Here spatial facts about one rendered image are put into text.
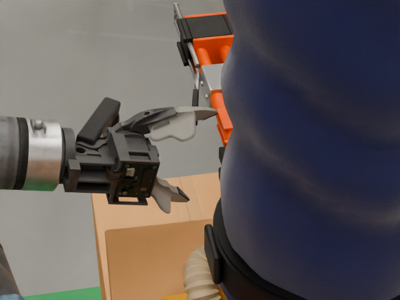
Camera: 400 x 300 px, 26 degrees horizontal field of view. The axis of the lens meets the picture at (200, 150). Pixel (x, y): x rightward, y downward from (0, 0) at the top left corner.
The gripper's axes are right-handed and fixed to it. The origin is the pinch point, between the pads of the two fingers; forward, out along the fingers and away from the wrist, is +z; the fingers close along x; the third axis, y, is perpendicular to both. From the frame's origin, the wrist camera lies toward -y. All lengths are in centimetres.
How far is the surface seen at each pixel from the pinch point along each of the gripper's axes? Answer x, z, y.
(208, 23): 6.2, 6.8, -26.7
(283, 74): 36, -14, 39
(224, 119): 4.6, 2.4, -1.8
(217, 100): 4.2, 3.2, -7.3
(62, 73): -106, 26, -193
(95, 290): -105, 19, -77
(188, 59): 1.5, 3.6, -22.7
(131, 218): -50, 11, -45
